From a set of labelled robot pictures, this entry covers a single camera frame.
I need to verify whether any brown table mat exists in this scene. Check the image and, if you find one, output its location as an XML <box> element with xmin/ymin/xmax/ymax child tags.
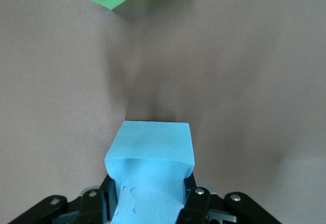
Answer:
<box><xmin>0</xmin><ymin>0</ymin><xmax>326</xmax><ymax>224</ymax></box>

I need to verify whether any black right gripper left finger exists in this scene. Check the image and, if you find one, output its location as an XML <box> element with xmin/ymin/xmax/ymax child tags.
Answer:
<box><xmin>5</xmin><ymin>175</ymin><xmax>118</xmax><ymax>224</ymax></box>

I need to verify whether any blue foam cube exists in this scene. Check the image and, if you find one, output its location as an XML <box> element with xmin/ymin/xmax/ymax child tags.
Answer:
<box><xmin>104</xmin><ymin>120</ymin><xmax>196</xmax><ymax>224</ymax></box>

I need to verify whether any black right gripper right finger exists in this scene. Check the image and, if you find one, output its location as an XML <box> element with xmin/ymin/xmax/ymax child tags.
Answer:
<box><xmin>175</xmin><ymin>174</ymin><xmax>280</xmax><ymax>224</ymax></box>

